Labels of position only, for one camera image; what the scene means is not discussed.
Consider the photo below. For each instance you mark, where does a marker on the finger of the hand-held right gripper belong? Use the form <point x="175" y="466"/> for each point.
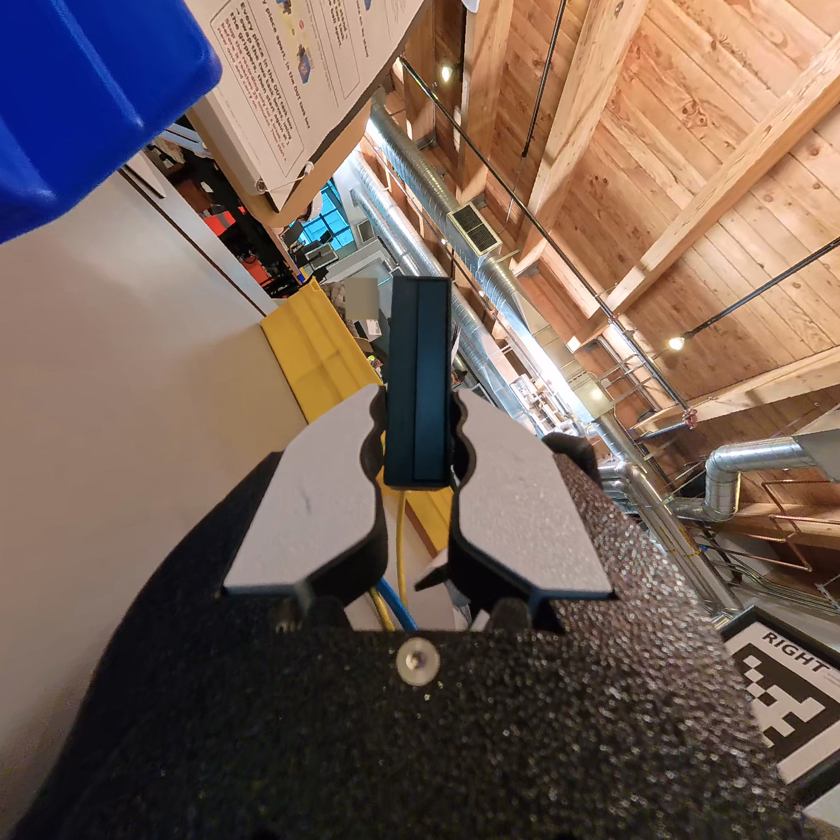
<point x="434" y="569"/>

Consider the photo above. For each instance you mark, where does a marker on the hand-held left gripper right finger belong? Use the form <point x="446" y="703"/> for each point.
<point x="525" y="518"/>

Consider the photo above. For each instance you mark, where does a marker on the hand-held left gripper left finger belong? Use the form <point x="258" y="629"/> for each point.
<point x="308" y="512"/>

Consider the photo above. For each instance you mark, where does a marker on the black network switch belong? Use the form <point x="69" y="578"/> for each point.
<point x="420" y="394"/>

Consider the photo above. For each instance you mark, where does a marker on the yellow plastic bin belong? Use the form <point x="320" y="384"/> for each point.
<point x="321" y="354"/>

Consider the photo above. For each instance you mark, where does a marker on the white air vent grille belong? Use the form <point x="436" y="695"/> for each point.
<point x="474" y="229"/>

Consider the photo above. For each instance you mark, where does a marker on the orange equipment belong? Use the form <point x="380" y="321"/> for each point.
<point x="220" y="223"/>

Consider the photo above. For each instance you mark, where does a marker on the black bordered marker sheet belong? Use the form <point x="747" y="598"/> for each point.
<point x="787" y="709"/>

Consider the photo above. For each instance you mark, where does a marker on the printed instruction board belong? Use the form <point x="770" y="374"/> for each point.
<point x="295" y="79"/>

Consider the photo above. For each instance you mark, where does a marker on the blue plastic bin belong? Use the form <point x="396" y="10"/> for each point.
<point x="85" y="98"/>

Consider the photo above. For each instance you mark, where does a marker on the silver elbow duct with box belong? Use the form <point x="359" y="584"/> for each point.
<point x="722" y="472"/>

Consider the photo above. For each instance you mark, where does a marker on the spotlight on black rail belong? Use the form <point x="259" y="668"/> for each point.
<point x="676" y="342"/>

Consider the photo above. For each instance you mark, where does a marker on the slim silver ventilation duct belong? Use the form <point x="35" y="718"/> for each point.
<point x="387" y="223"/>

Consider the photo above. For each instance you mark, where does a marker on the large silver ventilation duct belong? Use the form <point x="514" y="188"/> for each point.
<point x="407" y="157"/>

